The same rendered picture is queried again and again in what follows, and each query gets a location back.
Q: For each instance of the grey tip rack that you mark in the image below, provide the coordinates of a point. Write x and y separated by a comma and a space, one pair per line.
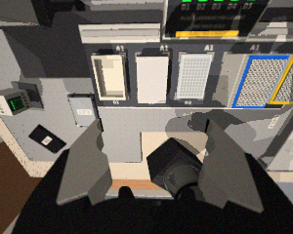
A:
282, 92

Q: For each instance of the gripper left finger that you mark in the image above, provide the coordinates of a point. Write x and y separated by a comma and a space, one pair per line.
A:
79, 179

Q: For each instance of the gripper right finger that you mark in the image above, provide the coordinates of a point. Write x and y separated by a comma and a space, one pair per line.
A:
233, 180

